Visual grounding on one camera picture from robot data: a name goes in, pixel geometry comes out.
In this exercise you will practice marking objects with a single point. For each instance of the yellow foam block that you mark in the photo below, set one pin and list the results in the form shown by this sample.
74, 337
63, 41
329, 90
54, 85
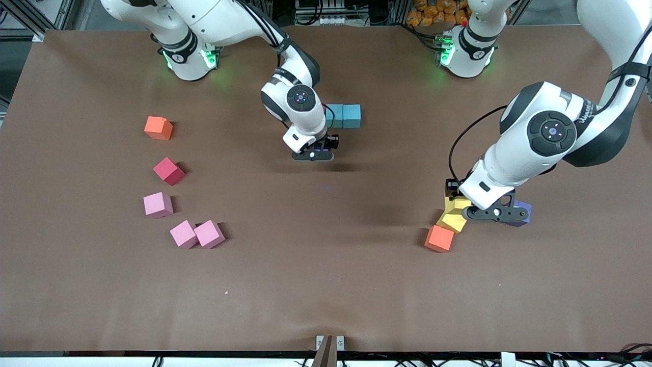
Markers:
451, 223
456, 205

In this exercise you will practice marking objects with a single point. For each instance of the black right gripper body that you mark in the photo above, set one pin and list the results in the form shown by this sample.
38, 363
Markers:
332, 140

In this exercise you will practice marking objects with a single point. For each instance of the red foam block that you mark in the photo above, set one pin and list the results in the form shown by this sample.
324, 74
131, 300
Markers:
168, 171

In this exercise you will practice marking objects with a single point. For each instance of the white power strip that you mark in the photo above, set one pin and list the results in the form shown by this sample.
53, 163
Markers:
336, 20

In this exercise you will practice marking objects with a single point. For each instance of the orange foam block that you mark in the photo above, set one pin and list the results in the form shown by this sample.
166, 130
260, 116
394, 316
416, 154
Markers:
439, 238
158, 128

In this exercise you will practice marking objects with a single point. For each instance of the pink foam block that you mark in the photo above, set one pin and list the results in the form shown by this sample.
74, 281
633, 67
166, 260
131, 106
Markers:
209, 234
183, 234
158, 205

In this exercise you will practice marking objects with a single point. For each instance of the pile of orange yellow objects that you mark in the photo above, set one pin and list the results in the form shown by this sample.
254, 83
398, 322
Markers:
438, 12

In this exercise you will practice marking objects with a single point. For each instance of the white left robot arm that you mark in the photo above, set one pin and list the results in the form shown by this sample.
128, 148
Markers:
552, 132

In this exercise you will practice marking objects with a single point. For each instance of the blue foam block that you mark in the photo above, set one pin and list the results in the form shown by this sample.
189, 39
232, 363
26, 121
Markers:
352, 115
336, 116

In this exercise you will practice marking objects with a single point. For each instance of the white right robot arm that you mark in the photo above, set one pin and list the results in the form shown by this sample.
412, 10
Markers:
300, 99

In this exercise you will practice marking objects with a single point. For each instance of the aluminium frame profile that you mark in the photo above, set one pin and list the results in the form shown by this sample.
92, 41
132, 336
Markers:
38, 23

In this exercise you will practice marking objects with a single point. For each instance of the metal table clamp bracket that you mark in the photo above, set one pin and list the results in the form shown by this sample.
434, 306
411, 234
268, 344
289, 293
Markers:
330, 351

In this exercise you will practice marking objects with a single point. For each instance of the white label tag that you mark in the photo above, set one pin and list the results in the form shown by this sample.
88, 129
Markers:
508, 359

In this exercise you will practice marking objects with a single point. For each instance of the brown paper table cover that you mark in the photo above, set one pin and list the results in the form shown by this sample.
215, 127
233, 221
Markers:
326, 285

